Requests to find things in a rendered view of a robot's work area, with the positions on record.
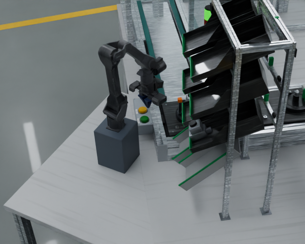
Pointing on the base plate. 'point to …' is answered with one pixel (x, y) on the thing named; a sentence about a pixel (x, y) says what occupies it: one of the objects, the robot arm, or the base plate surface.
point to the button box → (146, 128)
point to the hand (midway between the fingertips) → (148, 101)
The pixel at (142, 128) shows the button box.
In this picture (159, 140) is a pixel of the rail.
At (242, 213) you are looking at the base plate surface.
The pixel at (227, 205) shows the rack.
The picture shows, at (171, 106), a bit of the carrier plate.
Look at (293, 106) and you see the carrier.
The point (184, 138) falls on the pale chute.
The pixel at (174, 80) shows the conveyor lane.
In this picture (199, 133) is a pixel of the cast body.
